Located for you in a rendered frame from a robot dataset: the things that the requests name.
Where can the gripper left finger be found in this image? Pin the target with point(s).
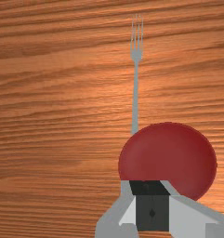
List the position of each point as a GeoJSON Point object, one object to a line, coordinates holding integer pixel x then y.
{"type": "Point", "coordinates": [112, 217]}

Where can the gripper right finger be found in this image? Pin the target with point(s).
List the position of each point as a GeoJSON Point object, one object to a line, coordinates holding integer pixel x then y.
{"type": "Point", "coordinates": [191, 218]}

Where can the red round plate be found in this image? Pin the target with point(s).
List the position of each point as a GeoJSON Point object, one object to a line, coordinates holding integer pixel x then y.
{"type": "Point", "coordinates": [172, 155]}

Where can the grey metal fork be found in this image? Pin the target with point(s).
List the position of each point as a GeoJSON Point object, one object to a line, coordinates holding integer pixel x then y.
{"type": "Point", "coordinates": [135, 93]}

